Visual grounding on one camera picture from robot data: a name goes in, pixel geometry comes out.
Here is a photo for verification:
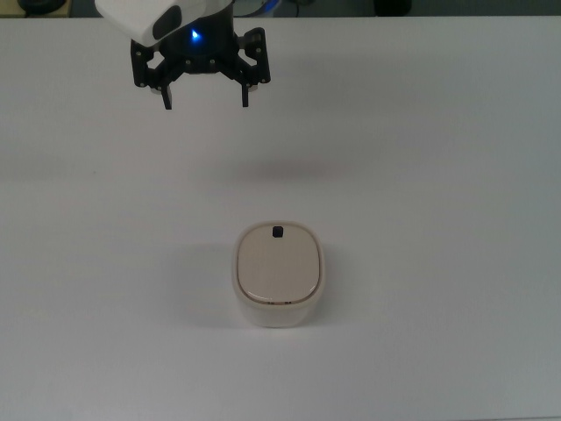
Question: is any black round background object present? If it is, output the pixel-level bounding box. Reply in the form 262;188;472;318
375;0;414;17

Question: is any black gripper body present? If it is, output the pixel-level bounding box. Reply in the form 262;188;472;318
158;7;241;79

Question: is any cream trash can lid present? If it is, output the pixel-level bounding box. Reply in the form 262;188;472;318
236;225;323;304

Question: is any small white trash can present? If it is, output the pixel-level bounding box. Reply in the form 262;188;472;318
231;220;326;329

